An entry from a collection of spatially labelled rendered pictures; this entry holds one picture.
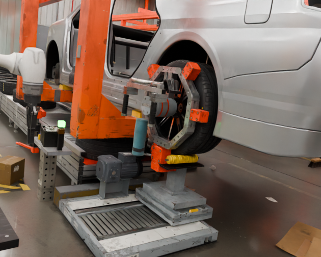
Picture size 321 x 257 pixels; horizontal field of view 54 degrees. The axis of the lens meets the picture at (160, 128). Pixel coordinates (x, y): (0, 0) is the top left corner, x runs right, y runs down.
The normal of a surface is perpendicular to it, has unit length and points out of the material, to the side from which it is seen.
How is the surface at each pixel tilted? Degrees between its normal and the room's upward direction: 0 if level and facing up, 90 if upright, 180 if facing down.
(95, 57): 90
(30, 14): 90
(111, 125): 90
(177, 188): 90
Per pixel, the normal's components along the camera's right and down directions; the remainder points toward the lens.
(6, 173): -0.10, 0.16
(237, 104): -0.81, -0.01
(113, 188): 0.57, 0.22
